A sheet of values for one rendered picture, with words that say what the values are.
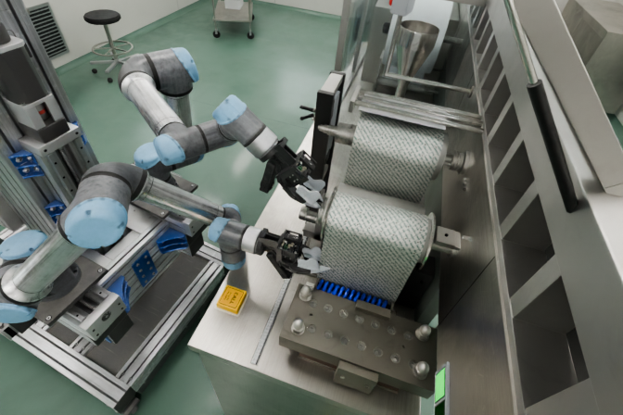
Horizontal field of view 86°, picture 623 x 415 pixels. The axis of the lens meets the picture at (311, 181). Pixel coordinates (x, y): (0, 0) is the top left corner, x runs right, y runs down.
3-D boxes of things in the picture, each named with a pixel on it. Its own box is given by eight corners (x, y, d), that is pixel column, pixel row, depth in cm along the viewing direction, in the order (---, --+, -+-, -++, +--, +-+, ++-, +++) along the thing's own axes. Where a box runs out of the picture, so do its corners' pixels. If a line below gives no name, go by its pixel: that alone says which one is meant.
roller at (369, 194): (337, 201, 110) (342, 174, 102) (414, 222, 106) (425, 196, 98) (327, 228, 102) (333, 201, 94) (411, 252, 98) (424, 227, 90)
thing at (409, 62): (368, 149, 168) (398, 33, 129) (396, 157, 165) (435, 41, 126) (363, 166, 158) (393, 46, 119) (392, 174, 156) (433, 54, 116)
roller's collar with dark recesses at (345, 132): (337, 134, 106) (340, 117, 101) (356, 139, 105) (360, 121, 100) (333, 145, 101) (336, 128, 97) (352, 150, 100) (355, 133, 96)
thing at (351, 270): (317, 277, 100) (324, 240, 87) (394, 302, 96) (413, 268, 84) (316, 278, 100) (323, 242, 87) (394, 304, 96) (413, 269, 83)
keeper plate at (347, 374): (334, 373, 91) (339, 359, 84) (370, 386, 90) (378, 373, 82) (332, 383, 90) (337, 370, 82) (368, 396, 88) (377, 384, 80)
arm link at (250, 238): (242, 256, 97) (253, 234, 103) (256, 260, 96) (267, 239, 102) (240, 240, 92) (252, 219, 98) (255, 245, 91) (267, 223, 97)
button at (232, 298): (227, 287, 108) (226, 283, 106) (247, 295, 107) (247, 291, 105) (216, 307, 103) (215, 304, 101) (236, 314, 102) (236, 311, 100)
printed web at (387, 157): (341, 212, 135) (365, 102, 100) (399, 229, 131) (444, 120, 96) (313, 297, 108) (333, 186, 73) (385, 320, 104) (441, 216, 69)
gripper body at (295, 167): (310, 182, 81) (274, 148, 77) (287, 195, 86) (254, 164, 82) (319, 164, 86) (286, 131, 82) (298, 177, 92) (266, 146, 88)
